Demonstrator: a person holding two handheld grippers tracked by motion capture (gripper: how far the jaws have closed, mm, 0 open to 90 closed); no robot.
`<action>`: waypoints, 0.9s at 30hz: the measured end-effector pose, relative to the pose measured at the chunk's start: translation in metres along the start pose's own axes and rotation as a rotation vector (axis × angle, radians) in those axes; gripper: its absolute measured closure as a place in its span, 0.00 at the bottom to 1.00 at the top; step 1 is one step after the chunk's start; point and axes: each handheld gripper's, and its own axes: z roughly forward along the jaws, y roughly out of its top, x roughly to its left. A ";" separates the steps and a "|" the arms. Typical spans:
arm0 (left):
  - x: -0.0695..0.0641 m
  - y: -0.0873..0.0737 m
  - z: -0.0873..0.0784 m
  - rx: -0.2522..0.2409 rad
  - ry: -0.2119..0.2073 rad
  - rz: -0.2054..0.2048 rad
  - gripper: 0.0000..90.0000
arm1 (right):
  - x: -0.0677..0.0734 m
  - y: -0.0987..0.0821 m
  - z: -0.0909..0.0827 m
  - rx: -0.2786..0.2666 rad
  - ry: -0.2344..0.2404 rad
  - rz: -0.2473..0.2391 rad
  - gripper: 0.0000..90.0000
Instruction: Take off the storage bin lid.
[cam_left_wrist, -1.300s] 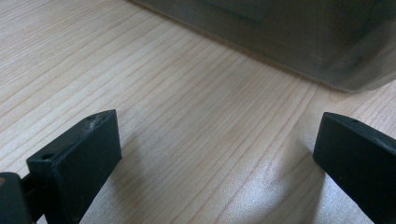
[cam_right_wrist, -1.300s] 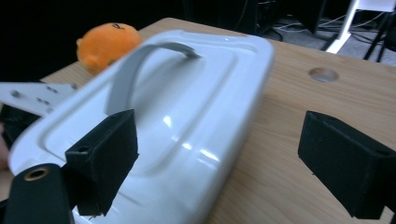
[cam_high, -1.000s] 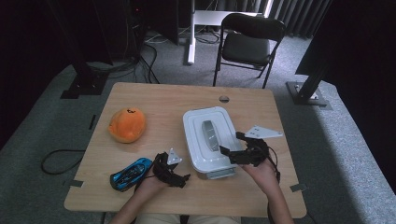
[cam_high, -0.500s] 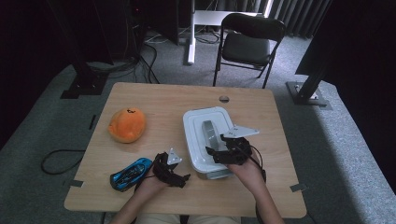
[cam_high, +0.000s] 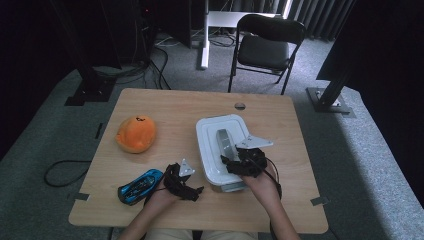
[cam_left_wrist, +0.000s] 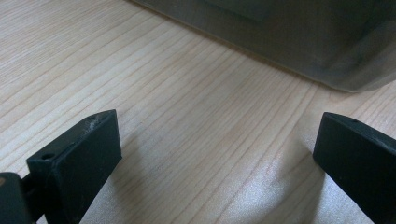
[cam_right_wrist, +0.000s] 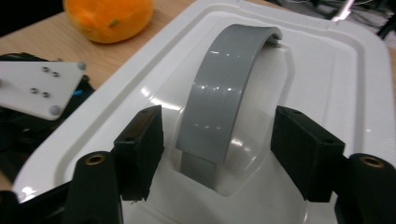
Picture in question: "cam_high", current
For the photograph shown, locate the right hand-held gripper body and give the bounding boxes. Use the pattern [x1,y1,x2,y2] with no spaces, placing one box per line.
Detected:
[235,134,274,178]

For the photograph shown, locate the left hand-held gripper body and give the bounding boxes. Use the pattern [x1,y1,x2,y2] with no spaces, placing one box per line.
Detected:
[163,158,197,198]

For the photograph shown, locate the translucent grey storage box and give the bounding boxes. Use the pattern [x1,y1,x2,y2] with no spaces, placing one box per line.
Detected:
[209,179,250,194]

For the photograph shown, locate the white box lid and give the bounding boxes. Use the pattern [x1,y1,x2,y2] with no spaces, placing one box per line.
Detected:
[195,114,252,187]

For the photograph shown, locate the blue toy car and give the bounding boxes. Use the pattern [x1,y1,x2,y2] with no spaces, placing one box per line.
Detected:
[117,168,165,206]

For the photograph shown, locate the orange plush toy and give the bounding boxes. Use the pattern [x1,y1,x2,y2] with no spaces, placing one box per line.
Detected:
[115,115,158,154]

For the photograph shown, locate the person's left hand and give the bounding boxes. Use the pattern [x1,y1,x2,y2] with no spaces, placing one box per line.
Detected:
[144,181,181,214]

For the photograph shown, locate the person's right hand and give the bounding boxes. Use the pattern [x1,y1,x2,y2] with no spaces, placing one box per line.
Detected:
[241,168,283,208]

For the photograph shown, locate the person's legs in beige trousers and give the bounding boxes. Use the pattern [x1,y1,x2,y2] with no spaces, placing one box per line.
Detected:
[144,228,259,240]

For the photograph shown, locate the grey tape piece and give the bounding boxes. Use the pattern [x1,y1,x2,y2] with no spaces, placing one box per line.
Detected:
[68,192,91,202]
[310,196,330,207]

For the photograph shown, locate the black metal stand, grey plate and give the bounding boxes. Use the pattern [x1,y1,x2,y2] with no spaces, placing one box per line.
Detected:
[306,71,357,118]

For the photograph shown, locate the black folding chair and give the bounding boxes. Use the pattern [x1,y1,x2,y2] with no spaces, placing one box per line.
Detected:
[227,13,307,96]

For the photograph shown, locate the black metal stand, square base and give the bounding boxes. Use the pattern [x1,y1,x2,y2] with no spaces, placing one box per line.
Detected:
[49,0,118,107]

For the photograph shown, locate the black computer cabinet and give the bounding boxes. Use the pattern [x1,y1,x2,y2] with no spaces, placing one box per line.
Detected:
[99,0,158,69]

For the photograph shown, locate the grey pleated curtain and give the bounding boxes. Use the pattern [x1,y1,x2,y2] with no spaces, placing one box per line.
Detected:
[229,0,358,42]

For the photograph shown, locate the black cloth curtain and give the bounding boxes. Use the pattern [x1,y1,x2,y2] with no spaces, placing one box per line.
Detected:
[315,0,424,208]

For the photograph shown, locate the left hand-held gripper cable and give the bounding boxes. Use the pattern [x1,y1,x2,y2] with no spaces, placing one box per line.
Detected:
[143,184,168,205]

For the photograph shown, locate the hand-held gripper cable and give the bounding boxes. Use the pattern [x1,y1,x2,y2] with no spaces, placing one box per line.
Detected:
[256,155,283,201]
[143,184,168,205]

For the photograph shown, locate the right hand-held gripper cable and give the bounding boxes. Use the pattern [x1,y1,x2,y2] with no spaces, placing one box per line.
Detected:
[256,155,283,201]

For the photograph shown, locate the bundle of black floor cables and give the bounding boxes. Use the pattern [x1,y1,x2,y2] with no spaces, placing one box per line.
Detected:
[93,31,173,91]

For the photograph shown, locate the black looped floor cable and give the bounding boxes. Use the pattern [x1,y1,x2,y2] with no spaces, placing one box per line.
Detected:
[43,159,93,188]

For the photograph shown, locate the white desk frame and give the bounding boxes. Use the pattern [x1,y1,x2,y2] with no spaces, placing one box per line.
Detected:
[199,0,294,70]

